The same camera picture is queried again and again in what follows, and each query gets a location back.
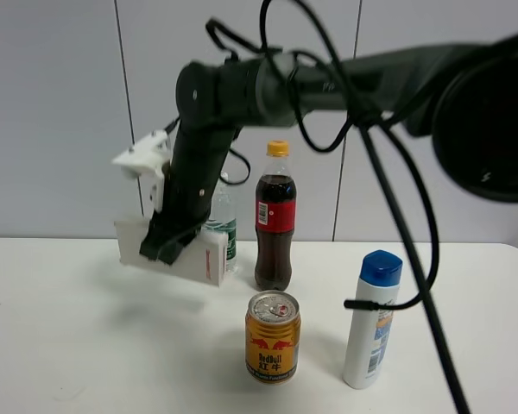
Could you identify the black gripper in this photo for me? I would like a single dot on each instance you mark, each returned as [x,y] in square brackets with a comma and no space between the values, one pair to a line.
[198,157]

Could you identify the white cardboard box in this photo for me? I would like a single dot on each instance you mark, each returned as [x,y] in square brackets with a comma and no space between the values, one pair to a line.
[203,260]

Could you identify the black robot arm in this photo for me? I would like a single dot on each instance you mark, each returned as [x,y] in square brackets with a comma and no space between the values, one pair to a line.
[463,95]

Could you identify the clear water bottle green label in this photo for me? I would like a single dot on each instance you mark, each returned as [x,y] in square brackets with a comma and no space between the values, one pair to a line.
[222,219]

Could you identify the cola bottle yellow cap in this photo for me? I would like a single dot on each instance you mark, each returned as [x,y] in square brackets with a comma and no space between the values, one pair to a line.
[275,211]

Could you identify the gold Red Bull can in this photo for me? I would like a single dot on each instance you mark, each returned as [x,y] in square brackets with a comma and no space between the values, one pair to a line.
[272,336]

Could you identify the white shampoo bottle blue cap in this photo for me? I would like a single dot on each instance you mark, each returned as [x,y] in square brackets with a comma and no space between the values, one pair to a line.
[379,282]

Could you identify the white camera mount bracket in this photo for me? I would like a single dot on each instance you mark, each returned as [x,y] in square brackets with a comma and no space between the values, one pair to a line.
[147,157]

